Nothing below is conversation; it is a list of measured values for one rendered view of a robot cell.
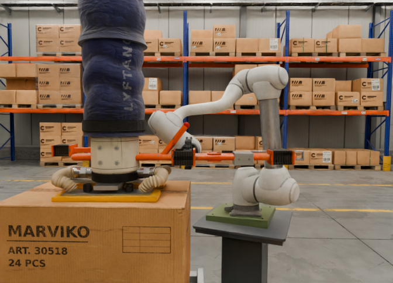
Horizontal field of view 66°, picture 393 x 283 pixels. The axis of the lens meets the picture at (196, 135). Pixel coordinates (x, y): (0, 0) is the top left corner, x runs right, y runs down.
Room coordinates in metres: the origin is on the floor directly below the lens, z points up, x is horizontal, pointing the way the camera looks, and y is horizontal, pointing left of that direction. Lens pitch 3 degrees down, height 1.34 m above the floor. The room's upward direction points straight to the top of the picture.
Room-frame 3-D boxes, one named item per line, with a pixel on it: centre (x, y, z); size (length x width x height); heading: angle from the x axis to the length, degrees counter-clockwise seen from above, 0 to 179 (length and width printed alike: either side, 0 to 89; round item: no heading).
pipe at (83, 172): (1.10, 0.30, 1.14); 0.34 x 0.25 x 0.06; 90
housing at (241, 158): (1.09, -0.17, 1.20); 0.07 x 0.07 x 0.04; 0
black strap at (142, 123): (1.10, 0.30, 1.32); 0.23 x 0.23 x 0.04
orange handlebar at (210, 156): (1.22, 0.10, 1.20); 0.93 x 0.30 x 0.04; 90
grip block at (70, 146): (1.36, 0.59, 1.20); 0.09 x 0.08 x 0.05; 0
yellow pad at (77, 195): (1.00, 0.30, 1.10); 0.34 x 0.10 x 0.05; 90
